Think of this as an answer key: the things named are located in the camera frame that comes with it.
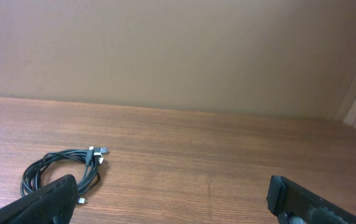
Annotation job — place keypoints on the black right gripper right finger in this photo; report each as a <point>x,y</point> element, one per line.
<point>291,203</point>

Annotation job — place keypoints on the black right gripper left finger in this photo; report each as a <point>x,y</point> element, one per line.
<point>53,203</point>

